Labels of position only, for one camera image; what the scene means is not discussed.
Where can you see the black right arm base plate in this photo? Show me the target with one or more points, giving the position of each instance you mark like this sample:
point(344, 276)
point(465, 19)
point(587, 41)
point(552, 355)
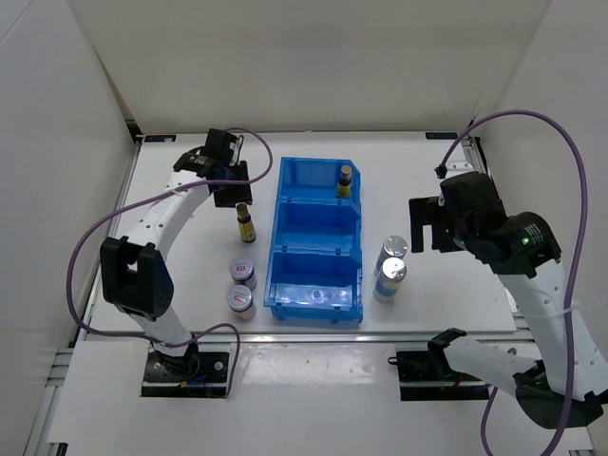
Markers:
point(419, 381)

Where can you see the blue bin near compartment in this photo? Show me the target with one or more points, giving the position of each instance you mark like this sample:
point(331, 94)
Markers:
point(314, 284)

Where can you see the red label spice jar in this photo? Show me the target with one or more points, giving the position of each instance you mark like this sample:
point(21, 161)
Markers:
point(241, 302)
point(243, 272)

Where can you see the aluminium table frame rail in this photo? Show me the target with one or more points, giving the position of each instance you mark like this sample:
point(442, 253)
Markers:
point(301, 387)

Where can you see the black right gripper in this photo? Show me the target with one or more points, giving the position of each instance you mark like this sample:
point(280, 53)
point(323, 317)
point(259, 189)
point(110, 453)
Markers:
point(427, 211)

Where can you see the yellow label bottle gold cap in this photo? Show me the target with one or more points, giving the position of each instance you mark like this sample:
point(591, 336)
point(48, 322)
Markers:
point(344, 183)

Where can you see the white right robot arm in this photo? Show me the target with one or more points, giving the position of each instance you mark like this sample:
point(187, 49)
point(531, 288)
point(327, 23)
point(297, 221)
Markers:
point(523, 253)

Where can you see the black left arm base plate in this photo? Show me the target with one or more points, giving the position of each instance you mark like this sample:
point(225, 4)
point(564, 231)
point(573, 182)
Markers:
point(200, 374)

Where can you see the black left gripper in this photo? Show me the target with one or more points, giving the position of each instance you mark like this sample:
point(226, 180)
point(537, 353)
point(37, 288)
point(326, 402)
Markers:
point(242, 194)

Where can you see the blue label shaker silver lid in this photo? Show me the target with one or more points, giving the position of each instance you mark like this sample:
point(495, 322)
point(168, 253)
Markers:
point(392, 246)

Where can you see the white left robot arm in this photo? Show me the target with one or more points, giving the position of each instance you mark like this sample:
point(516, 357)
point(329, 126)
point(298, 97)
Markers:
point(135, 277)

